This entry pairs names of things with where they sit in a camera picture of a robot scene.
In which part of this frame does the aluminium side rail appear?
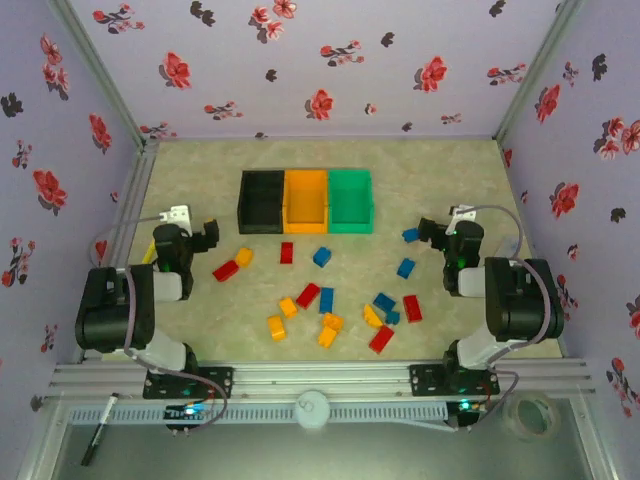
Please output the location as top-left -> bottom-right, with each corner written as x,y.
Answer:
74,139 -> 160,362

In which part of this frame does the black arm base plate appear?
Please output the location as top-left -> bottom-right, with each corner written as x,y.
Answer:
142,365 -> 236,400
408,363 -> 502,397

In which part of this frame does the grey left arm cable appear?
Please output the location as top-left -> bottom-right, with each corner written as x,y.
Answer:
92,212 -> 232,434

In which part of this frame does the black marker pen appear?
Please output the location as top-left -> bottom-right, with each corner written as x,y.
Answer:
80,393 -> 121,467

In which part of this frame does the green plastic bin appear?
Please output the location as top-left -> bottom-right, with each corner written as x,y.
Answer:
327,168 -> 375,235

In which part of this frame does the white round knob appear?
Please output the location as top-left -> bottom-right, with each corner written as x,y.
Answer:
294,388 -> 331,430

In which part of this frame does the long aluminium base rail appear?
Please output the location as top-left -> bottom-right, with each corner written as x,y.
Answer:
48,357 -> 597,400

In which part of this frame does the black plastic bin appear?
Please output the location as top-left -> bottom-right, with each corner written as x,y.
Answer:
237,169 -> 287,235

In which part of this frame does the clear tape roll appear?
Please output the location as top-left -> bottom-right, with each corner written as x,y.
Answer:
502,389 -> 561,444

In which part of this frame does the grey right arm cable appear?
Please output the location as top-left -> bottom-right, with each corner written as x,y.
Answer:
467,204 -> 564,431

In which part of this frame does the orange plastic bin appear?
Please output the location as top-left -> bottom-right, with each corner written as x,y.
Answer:
282,169 -> 331,235

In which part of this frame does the white slotted cable duct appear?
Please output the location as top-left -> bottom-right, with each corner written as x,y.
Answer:
66,403 -> 450,427

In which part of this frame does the black controller board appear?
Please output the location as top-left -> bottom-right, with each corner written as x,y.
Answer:
446,398 -> 490,432
163,401 -> 214,435

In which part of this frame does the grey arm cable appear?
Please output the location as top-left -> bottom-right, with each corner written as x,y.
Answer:
467,204 -> 564,431
92,212 -> 232,434

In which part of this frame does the aluminium corner post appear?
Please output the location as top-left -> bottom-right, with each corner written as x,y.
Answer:
47,0 -> 151,149
492,0 -> 587,146

